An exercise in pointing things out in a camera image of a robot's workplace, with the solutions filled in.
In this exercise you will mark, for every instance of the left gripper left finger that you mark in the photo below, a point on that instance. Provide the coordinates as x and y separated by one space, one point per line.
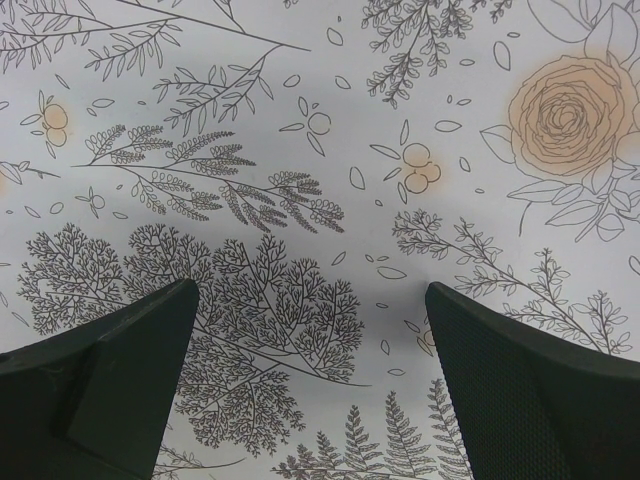
93 402

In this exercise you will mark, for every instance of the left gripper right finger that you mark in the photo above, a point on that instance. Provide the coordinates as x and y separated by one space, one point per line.
531 405

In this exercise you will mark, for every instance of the floral table mat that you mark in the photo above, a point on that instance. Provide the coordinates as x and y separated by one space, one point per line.
313 166

